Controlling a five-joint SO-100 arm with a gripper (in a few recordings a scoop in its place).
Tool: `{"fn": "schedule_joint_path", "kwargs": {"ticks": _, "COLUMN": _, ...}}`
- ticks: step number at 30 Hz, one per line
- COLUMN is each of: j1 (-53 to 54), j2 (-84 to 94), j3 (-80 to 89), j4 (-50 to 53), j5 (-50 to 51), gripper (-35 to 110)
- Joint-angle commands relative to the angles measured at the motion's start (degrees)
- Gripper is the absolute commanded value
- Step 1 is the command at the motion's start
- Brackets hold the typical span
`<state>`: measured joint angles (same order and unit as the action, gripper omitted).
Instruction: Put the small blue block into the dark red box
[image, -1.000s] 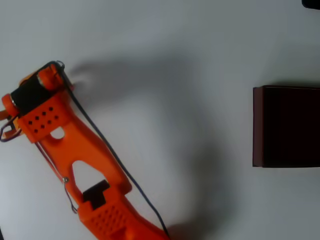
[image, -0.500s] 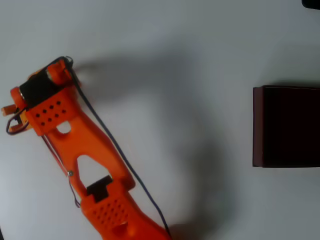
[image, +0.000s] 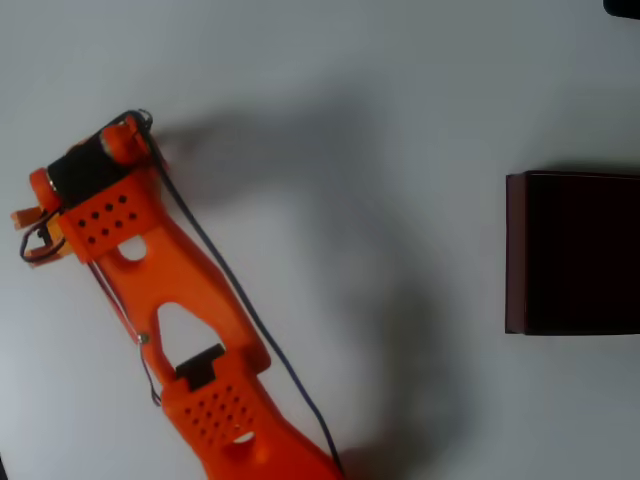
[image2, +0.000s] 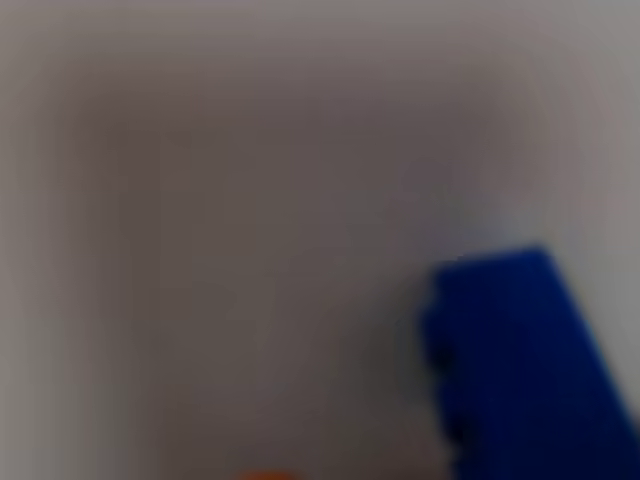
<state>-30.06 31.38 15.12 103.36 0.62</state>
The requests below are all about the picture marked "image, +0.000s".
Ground dark brown box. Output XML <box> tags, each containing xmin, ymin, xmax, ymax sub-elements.
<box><xmin>505</xmin><ymin>170</ymin><xmax>640</xmax><ymax>337</ymax></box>

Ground long black cable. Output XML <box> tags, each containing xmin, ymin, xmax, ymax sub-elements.
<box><xmin>92</xmin><ymin>108</ymin><xmax>348</xmax><ymax>478</ymax></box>

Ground black object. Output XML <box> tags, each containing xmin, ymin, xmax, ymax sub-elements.
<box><xmin>602</xmin><ymin>0</ymin><xmax>640</xmax><ymax>21</ymax></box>

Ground thin red black wires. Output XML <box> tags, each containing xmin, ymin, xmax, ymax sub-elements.
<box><xmin>87</xmin><ymin>261</ymin><xmax>164</xmax><ymax>408</ymax></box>

